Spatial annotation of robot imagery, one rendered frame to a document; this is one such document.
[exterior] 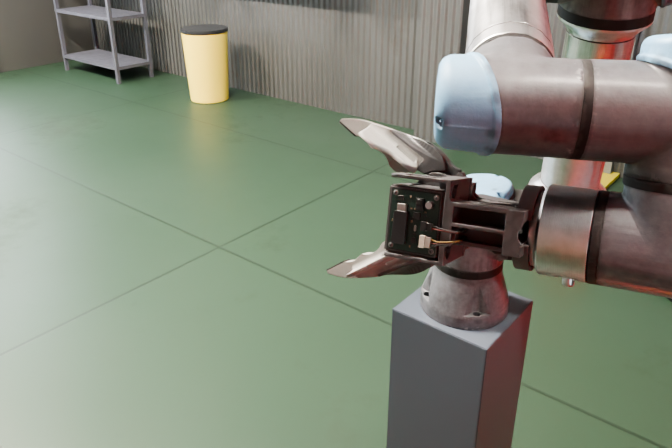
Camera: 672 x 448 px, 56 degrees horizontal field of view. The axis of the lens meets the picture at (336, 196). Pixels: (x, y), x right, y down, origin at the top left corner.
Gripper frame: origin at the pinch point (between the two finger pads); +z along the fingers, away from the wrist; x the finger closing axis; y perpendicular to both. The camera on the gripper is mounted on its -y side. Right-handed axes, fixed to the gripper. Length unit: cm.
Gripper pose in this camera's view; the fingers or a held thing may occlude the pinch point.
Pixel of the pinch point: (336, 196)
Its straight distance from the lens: 63.2
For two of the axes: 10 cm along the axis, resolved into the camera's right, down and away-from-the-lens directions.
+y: -4.6, 0.6, -8.9
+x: -0.9, 9.9, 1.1
